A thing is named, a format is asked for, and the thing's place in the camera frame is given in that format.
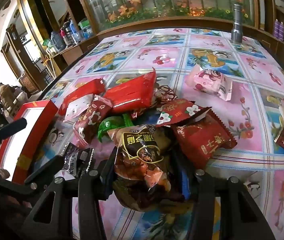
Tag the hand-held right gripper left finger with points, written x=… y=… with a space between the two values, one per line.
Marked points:
x=89 y=192

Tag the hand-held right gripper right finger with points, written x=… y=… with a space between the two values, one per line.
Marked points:
x=203 y=192

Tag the wooden shelf cabinet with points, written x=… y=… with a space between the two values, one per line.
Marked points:
x=39 y=30

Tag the large shiny red snack packet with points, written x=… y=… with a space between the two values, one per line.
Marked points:
x=134 y=92

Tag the green snack packet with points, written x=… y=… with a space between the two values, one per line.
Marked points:
x=110 y=126

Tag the dark red flower snack packet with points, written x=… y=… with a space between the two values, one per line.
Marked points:
x=91 y=120
x=179 y=111

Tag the grey metal flashlight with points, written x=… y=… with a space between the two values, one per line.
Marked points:
x=237 y=25

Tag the blue water jug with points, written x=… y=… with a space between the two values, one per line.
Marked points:
x=58 y=41

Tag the clear brown snack packet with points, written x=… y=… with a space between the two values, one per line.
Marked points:
x=142 y=165

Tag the black snack packet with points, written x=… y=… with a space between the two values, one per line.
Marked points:
x=78 y=158

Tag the flat red snack packet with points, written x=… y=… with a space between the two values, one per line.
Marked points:
x=78 y=92

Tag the flower painted glass panel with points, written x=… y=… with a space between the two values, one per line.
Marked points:
x=167 y=0

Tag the white pink snack packet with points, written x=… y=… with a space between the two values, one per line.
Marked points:
x=78 y=108

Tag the red box with white inside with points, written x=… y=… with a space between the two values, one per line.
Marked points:
x=14 y=140

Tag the fruit and flower printed tablecloth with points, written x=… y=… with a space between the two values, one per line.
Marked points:
x=244 y=120

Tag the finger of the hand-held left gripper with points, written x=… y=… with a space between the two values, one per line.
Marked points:
x=6 y=131
x=54 y=171

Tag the red white lattice snack packet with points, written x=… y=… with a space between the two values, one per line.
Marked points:
x=167 y=93

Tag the pink printed snack packet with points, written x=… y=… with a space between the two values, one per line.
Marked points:
x=209 y=82

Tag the purple spray cans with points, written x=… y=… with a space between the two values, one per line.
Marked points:
x=279 y=30

